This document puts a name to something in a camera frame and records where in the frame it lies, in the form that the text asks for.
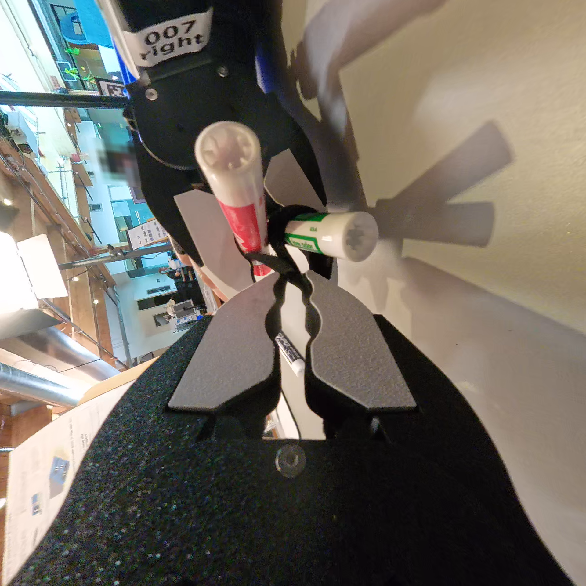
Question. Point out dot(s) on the red marker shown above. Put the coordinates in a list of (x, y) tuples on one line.
[(236, 183)]

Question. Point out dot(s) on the black marker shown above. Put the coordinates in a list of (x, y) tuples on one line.
[(291, 352)]

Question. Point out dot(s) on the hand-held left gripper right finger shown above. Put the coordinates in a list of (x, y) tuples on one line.
[(362, 362)]

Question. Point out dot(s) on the silver air duct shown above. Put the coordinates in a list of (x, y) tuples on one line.
[(46, 366)]

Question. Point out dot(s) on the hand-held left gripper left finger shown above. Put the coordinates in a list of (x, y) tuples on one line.
[(224, 362)]

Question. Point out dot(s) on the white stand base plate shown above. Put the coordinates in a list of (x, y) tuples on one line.
[(55, 458)]

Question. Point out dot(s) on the green marker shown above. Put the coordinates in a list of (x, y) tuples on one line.
[(339, 233)]

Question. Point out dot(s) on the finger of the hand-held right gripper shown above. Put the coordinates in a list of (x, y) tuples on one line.
[(293, 179), (211, 238)]

